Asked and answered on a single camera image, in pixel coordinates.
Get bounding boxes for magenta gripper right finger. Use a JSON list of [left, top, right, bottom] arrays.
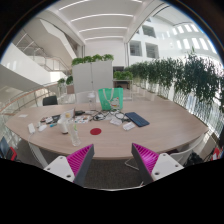
[[131, 143, 183, 185]]

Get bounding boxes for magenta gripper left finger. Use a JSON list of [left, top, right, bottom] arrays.
[[44, 144, 94, 186]]

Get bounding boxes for clear plastic water bottle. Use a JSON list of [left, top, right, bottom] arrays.
[[68, 119, 81, 146]]

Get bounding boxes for red round coaster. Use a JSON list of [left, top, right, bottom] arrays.
[[90, 128, 102, 135]]

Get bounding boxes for white packet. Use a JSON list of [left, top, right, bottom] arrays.
[[123, 122, 135, 131]]

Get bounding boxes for white bottle with brown base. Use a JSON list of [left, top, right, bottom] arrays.
[[57, 117, 68, 134]]

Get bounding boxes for white chair right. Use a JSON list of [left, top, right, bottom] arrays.
[[169, 133, 206, 167]]

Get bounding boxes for white power adapter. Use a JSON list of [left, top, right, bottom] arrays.
[[28, 123, 35, 134]]

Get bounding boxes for black office chair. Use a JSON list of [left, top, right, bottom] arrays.
[[42, 96, 58, 106]]

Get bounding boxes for clear glass jar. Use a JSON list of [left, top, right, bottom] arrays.
[[87, 92, 96, 110]]

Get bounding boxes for green tote bag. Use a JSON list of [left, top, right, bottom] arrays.
[[98, 88, 123, 110]]

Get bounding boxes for row of potted trees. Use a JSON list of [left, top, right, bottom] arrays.
[[126, 50, 224, 112]]

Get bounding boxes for white cabinet with plants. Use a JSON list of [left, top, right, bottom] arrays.
[[72, 60, 113, 93]]

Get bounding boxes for tangled black cables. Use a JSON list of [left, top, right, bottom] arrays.
[[89, 110, 130, 123]]

